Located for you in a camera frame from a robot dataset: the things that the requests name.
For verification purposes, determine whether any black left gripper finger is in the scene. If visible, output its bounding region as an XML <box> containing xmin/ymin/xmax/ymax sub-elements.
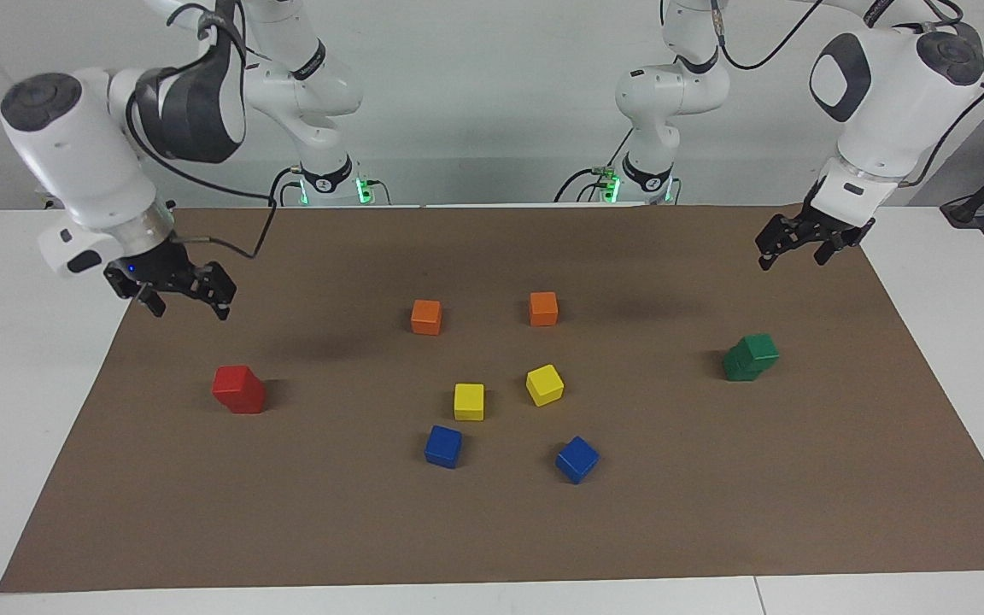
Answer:
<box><xmin>814</xmin><ymin>232</ymin><xmax>853</xmax><ymax>267</ymax></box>
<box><xmin>755</xmin><ymin>215</ymin><xmax>792</xmax><ymax>272</ymax></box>

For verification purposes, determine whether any red wooden block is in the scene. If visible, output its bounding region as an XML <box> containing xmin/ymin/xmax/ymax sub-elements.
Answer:
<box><xmin>225</xmin><ymin>376</ymin><xmax>268</xmax><ymax>415</ymax></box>
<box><xmin>212</xmin><ymin>366</ymin><xmax>255</xmax><ymax>407</ymax></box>

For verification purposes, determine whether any green wooden block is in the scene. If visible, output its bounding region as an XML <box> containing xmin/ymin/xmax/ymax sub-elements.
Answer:
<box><xmin>722</xmin><ymin>346</ymin><xmax>768</xmax><ymax>383</ymax></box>
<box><xmin>735</xmin><ymin>333</ymin><xmax>781</xmax><ymax>374</ymax></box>

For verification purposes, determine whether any brown table mat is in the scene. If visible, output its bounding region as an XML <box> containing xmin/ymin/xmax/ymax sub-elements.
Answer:
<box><xmin>0</xmin><ymin>205</ymin><xmax>984</xmax><ymax>593</ymax></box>

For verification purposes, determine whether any yellow wooden block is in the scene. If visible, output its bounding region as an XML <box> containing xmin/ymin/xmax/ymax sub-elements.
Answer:
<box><xmin>454</xmin><ymin>383</ymin><xmax>486</xmax><ymax>422</ymax></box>
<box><xmin>525</xmin><ymin>364</ymin><xmax>565</xmax><ymax>407</ymax></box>

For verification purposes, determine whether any blue wooden block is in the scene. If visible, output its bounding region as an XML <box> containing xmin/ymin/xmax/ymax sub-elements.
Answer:
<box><xmin>424</xmin><ymin>425</ymin><xmax>464</xmax><ymax>469</ymax></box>
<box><xmin>555</xmin><ymin>436</ymin><xmax>601</xmax><ymax>485</ymax></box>

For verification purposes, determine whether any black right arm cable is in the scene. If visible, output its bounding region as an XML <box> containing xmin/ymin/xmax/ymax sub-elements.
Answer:
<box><xmin>120</xmin><ymin>0</ymin><xmax>279</xmax><ymax>261</ymax></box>

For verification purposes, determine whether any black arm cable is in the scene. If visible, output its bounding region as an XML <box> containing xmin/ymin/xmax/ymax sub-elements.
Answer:
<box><xmin>710</xmin><ymin>0</ymin><xmax>984</xmax><ymax>189</ymax></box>
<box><xmin>120</xmin><ymin>0</ymin><xmax>279</xmax><ymax>261</ymax></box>

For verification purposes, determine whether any black base cable bundle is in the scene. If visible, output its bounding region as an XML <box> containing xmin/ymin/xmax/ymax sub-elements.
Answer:
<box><xmin>268</xmin><ymin>165</ymin><xmax>305</xmax><ymax>208</ymax></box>
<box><xmin>553</xmin><ymin>128</ymin><xmax>634</xmax><ymax>203</ymax></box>

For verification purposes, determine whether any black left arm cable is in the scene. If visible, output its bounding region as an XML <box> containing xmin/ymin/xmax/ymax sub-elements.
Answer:
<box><xmin>710</xmin><ymin>0</ymin><xmax>984</xmax><ymax>189</ymax></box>

